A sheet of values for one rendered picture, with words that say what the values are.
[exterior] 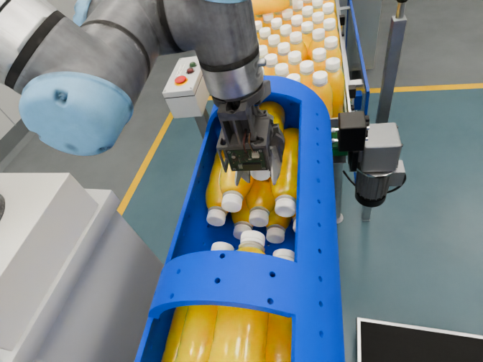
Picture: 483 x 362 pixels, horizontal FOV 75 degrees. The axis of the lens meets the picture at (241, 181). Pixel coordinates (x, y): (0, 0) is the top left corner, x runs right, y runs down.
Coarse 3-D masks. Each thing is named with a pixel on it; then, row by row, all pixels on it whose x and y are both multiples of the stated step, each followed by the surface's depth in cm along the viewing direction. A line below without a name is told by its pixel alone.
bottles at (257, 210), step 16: (208, 192) 67; (256, 192) 64; (208, 208) 65; (256, 208) 63; (272, 208) 65; (240, 224) 68; (256, 224) 63; (272, 224) 68; (288, 224) 69; (272, 240) 68; (176, 320) 50; (176, 336) 48; (176, 352) 47
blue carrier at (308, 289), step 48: (288, 96) 61; (192, 192) 62; (192, 240) 62; (288, 240) 70; (336, 240) 50; (192, 288) 38; (240, 288) 37; (288, 288) 38; (336, 288) 44; (144, 336) 44; (336, 336) 39
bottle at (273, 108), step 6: (264, 102) 68; (270, 102) 68; (264, 108) 66; (270, 108) 66; (276, 108) 67; (282, 108) 69; (276, 114) 65; (282, 114) 67; (276, 120) 64; (282, 120) 66; (282, 126) 65; (282, 132) 64
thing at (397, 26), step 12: (396, 24) 95; (396, 36) 98; (396, 48) 101; (396, 60) 104; (384, 72) 110; (396, 72) 107; (384, 84) 111; (384, 96) 114; (384, 108) 118; (384, 120) 122
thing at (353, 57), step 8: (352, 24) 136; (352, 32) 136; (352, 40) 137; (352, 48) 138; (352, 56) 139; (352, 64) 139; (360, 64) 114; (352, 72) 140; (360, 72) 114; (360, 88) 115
